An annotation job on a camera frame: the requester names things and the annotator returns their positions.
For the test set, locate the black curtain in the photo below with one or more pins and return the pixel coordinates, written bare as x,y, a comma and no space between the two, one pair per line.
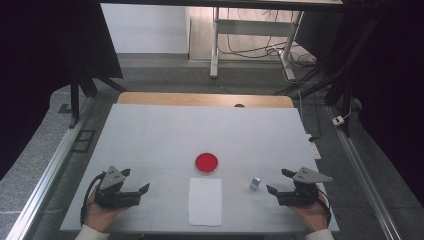
33,50
393,66

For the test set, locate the white desk frame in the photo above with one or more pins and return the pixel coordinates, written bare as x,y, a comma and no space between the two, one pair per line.
253,27

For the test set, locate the white plug adapter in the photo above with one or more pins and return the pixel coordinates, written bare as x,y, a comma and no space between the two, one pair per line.
338,120

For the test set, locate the white paper sheet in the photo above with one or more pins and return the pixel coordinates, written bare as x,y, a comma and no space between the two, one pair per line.
205,203

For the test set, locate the person's left hand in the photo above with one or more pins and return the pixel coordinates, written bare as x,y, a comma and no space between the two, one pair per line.
100,216

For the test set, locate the white table cover board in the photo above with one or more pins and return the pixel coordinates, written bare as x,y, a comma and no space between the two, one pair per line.
166,133

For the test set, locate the person's right hand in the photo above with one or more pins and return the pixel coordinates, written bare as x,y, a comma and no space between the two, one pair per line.
315,216

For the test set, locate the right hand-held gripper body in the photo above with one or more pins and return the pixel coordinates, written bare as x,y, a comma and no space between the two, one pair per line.
298,196

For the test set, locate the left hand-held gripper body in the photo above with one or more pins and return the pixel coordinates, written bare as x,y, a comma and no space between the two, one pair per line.
111,196

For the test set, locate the wooden table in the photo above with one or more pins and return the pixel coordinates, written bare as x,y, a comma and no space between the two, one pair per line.
200,99

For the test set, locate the red round ink pad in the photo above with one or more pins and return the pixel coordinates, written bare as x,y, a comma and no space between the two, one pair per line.
206,162

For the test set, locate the black metal stand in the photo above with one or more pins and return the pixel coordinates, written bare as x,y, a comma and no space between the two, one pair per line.
75,100

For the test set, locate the aluminium rail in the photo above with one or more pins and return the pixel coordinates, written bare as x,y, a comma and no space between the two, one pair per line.
50,166
360,166

